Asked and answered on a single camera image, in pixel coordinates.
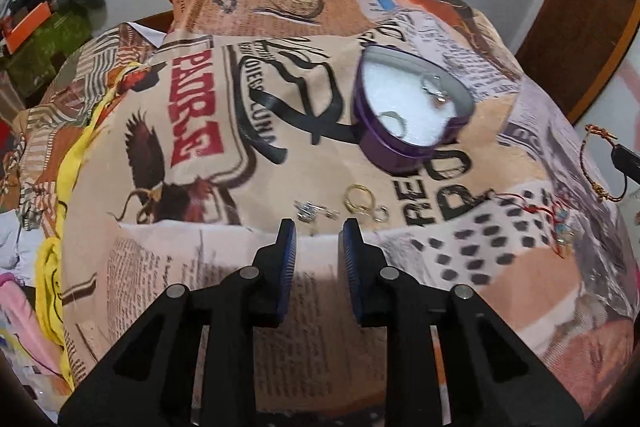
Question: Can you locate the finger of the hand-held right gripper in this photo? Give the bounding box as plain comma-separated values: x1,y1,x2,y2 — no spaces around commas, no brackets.
611,144,640,184

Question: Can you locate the brown gold thread bracelet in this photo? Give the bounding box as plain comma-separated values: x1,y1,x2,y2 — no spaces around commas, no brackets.
579,124,627,204

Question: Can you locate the red thread beaded bracelet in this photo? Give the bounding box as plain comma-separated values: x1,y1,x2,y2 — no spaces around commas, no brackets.
491,189,577,259

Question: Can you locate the yellow cloth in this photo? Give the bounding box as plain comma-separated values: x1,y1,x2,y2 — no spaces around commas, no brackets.
39,61,152,384

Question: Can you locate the orange box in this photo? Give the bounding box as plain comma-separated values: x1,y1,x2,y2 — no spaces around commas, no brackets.
0,1,54,54

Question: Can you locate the silver earring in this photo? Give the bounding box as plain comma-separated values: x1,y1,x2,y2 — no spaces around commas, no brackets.
419,74,449,106

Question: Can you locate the purple heart-shaped tin box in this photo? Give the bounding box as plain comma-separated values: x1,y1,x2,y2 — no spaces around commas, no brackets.
351,45,473,176

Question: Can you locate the pink cloth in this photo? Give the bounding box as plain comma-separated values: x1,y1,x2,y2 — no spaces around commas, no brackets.
0,271,62,379

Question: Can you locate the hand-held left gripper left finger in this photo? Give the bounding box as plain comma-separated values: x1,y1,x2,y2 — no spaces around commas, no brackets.
57,218,298,427

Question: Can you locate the printed blanket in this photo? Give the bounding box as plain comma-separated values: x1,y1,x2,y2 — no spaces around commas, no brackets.
12,0,640,414

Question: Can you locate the brown wooden door frame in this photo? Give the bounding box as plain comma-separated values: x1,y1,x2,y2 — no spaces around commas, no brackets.
514,0,640,124

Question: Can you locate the green patterned cushion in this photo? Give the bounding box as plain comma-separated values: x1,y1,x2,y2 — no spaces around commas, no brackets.
0,9,93,85

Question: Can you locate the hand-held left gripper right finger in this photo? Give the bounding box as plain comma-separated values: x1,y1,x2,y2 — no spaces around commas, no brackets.
338,218,586,427

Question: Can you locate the silver charm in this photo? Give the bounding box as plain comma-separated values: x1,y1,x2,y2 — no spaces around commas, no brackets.
293,200,322,223

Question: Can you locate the gold ring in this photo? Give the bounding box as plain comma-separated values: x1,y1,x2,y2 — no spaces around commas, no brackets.
342,184,374,214

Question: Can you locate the white cloth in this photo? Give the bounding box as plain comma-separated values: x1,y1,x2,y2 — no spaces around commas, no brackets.
0,211,51,269

